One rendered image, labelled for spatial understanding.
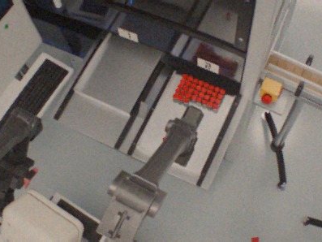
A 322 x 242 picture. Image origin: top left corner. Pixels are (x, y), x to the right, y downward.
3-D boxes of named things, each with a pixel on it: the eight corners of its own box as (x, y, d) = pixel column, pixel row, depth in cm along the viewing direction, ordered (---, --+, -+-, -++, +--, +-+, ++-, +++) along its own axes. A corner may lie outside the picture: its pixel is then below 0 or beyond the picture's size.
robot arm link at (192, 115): (164, 127, 124) (192, 141, 123) (183, 92, 127) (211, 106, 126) (163, 140, 135) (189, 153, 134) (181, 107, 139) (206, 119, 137)
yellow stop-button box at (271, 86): (264, 80, 170) (267, 72, 163) (281, 88, 168) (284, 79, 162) (257, 97, 168) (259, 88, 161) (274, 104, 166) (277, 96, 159)
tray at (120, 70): (114, 28, 193) (113, 23, 189) (168, 48, 187) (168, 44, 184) (75, 92, 182) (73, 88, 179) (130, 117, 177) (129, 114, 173)
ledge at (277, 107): (264, 75, 182) (264, 73, 180) (291, 88, 179) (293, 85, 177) (252, 103, 177) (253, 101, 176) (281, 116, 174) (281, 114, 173)
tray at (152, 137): (174, 74, 182) (174, 70, 179) (234, 98, 177) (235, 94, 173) (137, 148, 172) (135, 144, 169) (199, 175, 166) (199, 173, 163)
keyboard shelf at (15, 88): (32, 46, 205) (31, 44, 202) (75, 71, 198) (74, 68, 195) (-24, 121, 192) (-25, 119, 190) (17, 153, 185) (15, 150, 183)
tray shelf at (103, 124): (105, 27, 195) (105, 24, 194) (255, 85, 180) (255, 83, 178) (49, 118, 181) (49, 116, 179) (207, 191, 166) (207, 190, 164)
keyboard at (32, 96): (47, 58, 198) (45, 56, 196) (69, 71, 195) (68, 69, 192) (-5, 128, 187) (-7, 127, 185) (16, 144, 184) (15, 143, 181)
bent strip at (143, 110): (143, 107, 178) (141, 101, 172) (149, 110, 177) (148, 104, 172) (126, 138, 174) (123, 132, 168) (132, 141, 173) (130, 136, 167)
